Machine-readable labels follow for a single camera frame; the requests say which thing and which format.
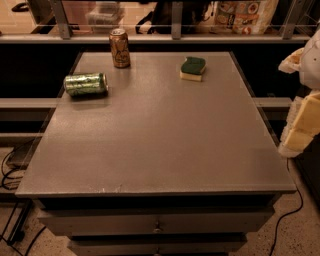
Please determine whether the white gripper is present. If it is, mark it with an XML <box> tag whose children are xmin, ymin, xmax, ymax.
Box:
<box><xmin>278</xmin><ymin>30</ymin><xmax>320</xmax><ymax>158</ymax></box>

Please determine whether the clear plastic container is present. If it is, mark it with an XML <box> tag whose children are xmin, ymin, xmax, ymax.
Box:
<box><xmin>86</xmin><ymin>1</ymin><xmax>124</xmax><ymax>27</ymax></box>

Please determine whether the green soda can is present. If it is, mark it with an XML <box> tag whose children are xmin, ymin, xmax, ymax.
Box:
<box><xmin>63</xmin><ymin>73</ymin><xmax>108</xmax><ymax>97</ymax></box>

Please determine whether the brown gold soda can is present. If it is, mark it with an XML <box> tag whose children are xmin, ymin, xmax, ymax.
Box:
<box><xmin>109</xmin><ymin>28</ymin><xmax>130</xmax><ymax>68</ymax></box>

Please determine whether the upper drawer with knob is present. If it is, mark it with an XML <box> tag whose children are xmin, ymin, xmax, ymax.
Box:
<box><xmin>38</xmin><ymin>207</ymin><xmax>274</xmax><ymax>237</ymax></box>

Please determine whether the green yellow sponge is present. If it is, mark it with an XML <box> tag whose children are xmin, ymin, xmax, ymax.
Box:
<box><xmin>180</xmin><ymin>56</ymin><xmax>206</xmax><ymax>82</ymax></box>

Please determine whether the black cables left floor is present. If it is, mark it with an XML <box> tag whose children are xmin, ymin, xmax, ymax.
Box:
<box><xmin>0</xmin><ymin>139</ymin><xmax>48</xmax><ymax>256</ymax></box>

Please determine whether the grey drawer cabinet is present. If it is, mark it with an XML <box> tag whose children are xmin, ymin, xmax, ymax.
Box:
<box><xmin>17</xmin><ymin>52</ymin><xmax>295</xmax><ymax>242</ymax></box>

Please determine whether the black bag behind glass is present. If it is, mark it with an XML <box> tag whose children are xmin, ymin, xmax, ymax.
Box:
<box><xmin>135</xmin><ymin>0</ymin><xmax>213</xmax><ymax>34</ymax></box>

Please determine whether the drawer with knob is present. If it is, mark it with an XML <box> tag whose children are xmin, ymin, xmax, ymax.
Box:
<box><xmin>38</xmin><ymin>207</ymin><xmax>274</xmax><ymax>237</ymax></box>
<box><xmin>68</xmin><ymin>237</ymin><xmax>246</xmax><ymax>256</ymax></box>

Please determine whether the colourful snack bag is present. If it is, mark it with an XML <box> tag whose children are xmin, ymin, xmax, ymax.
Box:
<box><xmin>211</xmin><ymin>0</ymin><xmax>279</xmax><ymax>35</ymax></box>

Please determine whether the black cable right floor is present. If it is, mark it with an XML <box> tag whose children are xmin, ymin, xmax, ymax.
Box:
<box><xmin>268</xmin><ymin>158</ymin><xmax>305</xmax><ymax>256</ymax></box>

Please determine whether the lower drawer with knob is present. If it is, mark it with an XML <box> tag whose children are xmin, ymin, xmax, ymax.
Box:
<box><xmin>68</xmin><ymin>237</ymin><xmax>246</xmax><ymax>256</ymax></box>

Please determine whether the metal glass railing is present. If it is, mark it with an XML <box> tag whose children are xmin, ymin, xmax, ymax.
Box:
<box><xmin>0</xmin><ymin>0</ymin><xmax>319</xmax><ymax>45</ymax></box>

